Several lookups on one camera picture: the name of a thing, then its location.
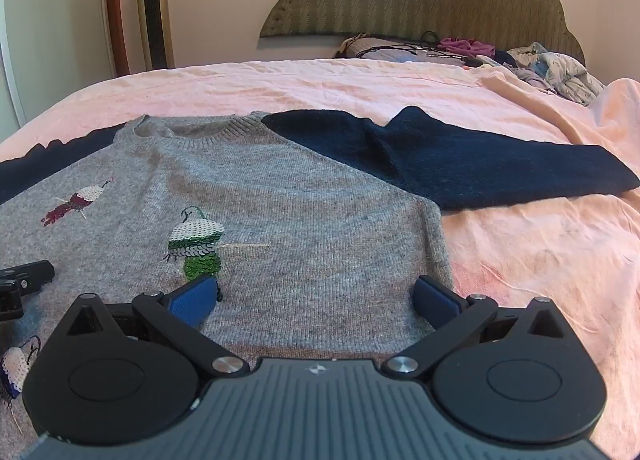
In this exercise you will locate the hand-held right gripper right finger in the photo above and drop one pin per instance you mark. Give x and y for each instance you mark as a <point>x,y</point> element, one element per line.
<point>434,304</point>

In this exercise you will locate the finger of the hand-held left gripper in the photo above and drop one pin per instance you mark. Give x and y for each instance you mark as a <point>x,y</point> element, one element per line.
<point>30,274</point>

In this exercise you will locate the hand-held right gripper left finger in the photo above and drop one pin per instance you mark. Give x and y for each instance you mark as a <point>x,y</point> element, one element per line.
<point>194,301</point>

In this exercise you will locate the grey sweater with navy sleeves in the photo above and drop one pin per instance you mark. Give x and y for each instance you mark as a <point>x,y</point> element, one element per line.
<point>300,220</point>

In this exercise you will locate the pale printed clothes heap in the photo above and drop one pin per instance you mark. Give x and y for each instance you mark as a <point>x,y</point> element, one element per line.
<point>560,71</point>

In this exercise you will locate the pink bed sheet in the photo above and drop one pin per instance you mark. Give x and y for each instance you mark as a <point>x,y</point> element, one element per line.
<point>530,255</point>

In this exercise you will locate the white wardrobe with flower stickers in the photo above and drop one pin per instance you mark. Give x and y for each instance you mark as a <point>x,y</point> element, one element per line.
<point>55,30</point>

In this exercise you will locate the magenta garment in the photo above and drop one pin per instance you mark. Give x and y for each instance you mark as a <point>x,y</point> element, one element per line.
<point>467,46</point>

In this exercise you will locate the patterned pillow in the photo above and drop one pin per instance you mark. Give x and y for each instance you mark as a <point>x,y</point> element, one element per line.
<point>372,47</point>

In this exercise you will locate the gold tower heater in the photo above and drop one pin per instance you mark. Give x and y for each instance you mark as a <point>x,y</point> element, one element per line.
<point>154,5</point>

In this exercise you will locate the brown wooden door frame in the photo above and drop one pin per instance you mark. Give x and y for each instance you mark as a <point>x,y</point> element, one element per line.
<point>116,10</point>

